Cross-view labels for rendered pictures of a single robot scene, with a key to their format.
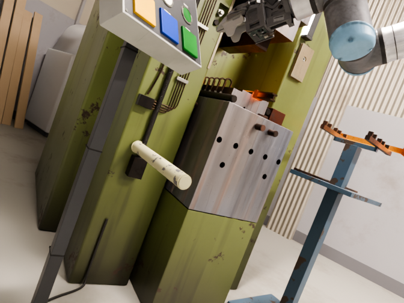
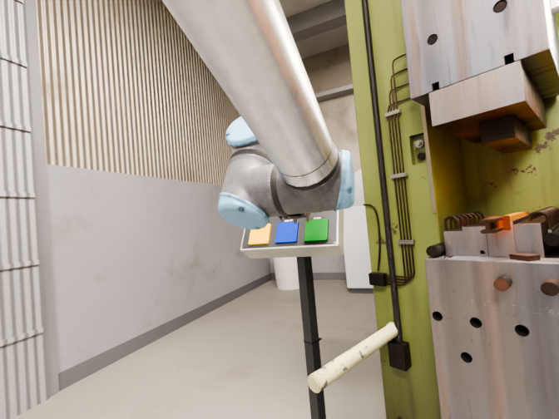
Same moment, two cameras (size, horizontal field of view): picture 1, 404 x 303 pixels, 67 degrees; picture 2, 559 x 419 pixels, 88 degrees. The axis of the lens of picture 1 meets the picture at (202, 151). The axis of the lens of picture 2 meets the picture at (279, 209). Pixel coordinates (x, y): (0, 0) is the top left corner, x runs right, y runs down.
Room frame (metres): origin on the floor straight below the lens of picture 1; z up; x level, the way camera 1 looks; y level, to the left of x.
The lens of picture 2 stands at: (0.67, -0.73, 1.05)
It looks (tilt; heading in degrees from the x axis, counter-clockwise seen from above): 2 degrees up; 80
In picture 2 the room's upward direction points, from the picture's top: 5 degrees counter-clockwise
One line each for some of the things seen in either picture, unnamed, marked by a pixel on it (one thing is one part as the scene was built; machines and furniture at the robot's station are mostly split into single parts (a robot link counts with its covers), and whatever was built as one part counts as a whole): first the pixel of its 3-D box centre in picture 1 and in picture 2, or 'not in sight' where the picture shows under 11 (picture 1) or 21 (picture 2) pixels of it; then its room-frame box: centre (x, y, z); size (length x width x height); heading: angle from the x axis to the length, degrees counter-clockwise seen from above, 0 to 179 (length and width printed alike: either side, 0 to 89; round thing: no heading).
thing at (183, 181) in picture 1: (157, 161); (359, 352); (1.03, 0.13, 0.62); 0.44 x 0.05 x 0.05; 32
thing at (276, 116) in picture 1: (268, 116); not in sight; (1.44, -0.23, 0.95); 0.12 x 0.09 x 0.07; 32
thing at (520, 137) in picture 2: (243, 43); (507, 136); (1.52, 0.00, 1.24); 0.30 x 0.07 x 0.06; 32
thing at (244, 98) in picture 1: (222, 97); (506, 231); (1.47, 0.00, 0.96); 0.42 x 0.20 x 0.09; 32
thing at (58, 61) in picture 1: (78, 83); not in sight; (4.22, 1.93, 0.78); 0.79 x 0.74 x 1.56; 146
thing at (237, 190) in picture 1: (210, 151); (541, 324); (1.51, -0.04, 0.69); 0.56 x 0.38 x 0.45; 32
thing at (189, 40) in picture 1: (188, 42); (316, 230); (0.94, 0.16, 1.01); 0.07 x 0.05 x 0.07; 147
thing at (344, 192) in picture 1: (336, 188); not in sight; (1.48, -0.67, 0.75); 0.40 x 0.30 x 0.02; 133
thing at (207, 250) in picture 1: (178, 235); not in sight; (1.51, -0.04, 0.23); 0.56 x 0.38 x 0.47; 32
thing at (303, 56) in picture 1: (301, 63); not in sight; (1.57, -0.31, 1.27); 0.09 x 0.02 x 0.17; 122
